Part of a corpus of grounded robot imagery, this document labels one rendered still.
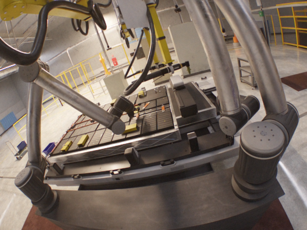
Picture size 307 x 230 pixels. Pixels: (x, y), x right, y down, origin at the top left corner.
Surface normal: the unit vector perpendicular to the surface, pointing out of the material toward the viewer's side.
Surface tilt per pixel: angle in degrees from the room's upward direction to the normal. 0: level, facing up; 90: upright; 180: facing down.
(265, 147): 6
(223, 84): 86
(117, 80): 90
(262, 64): 82
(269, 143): 6
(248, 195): 23
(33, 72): 96
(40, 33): 70
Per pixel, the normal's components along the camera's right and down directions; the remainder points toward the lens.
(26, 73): 0.48, 0.27
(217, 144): -0.30, -0.84
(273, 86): -0.50, 0.36
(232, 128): -0.79, 0.47
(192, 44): 0.00, 0.47
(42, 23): 0.65, -0.27
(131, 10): 0.85, -0.03
